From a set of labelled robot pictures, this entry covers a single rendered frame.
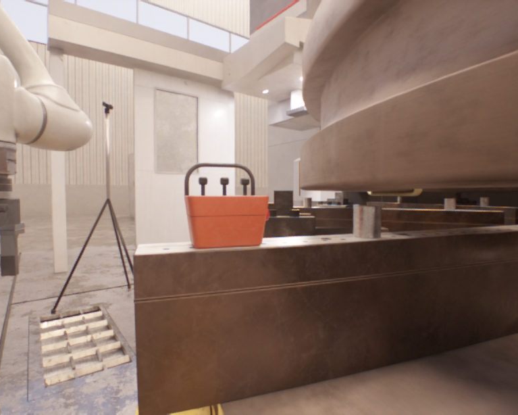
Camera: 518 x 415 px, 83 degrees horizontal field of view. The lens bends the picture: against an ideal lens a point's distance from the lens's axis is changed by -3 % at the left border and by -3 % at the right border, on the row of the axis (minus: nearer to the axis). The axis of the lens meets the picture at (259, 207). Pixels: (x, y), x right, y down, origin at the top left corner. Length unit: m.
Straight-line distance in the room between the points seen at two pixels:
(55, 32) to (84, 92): 10.91
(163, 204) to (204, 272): 3.16
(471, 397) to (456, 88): 0.76
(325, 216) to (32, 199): 12.31
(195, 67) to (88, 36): 1.18
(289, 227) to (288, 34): 2.21
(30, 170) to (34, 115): 13.30
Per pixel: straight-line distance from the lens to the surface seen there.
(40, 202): 13.94
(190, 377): 0.81
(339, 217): 2.82
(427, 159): 0.93
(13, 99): 0.68
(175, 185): 3.90
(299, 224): 1.82
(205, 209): 0.70
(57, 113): 0.75
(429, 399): 0.96
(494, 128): 0.85
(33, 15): 15.61
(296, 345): 0.86
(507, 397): 1.06
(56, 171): 3.69
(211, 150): 4.16
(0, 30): 0.85
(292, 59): 3.57
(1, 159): 0.66
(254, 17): 4.79
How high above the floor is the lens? 0.82
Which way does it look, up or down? 3 degrees down
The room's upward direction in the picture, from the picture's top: straight up
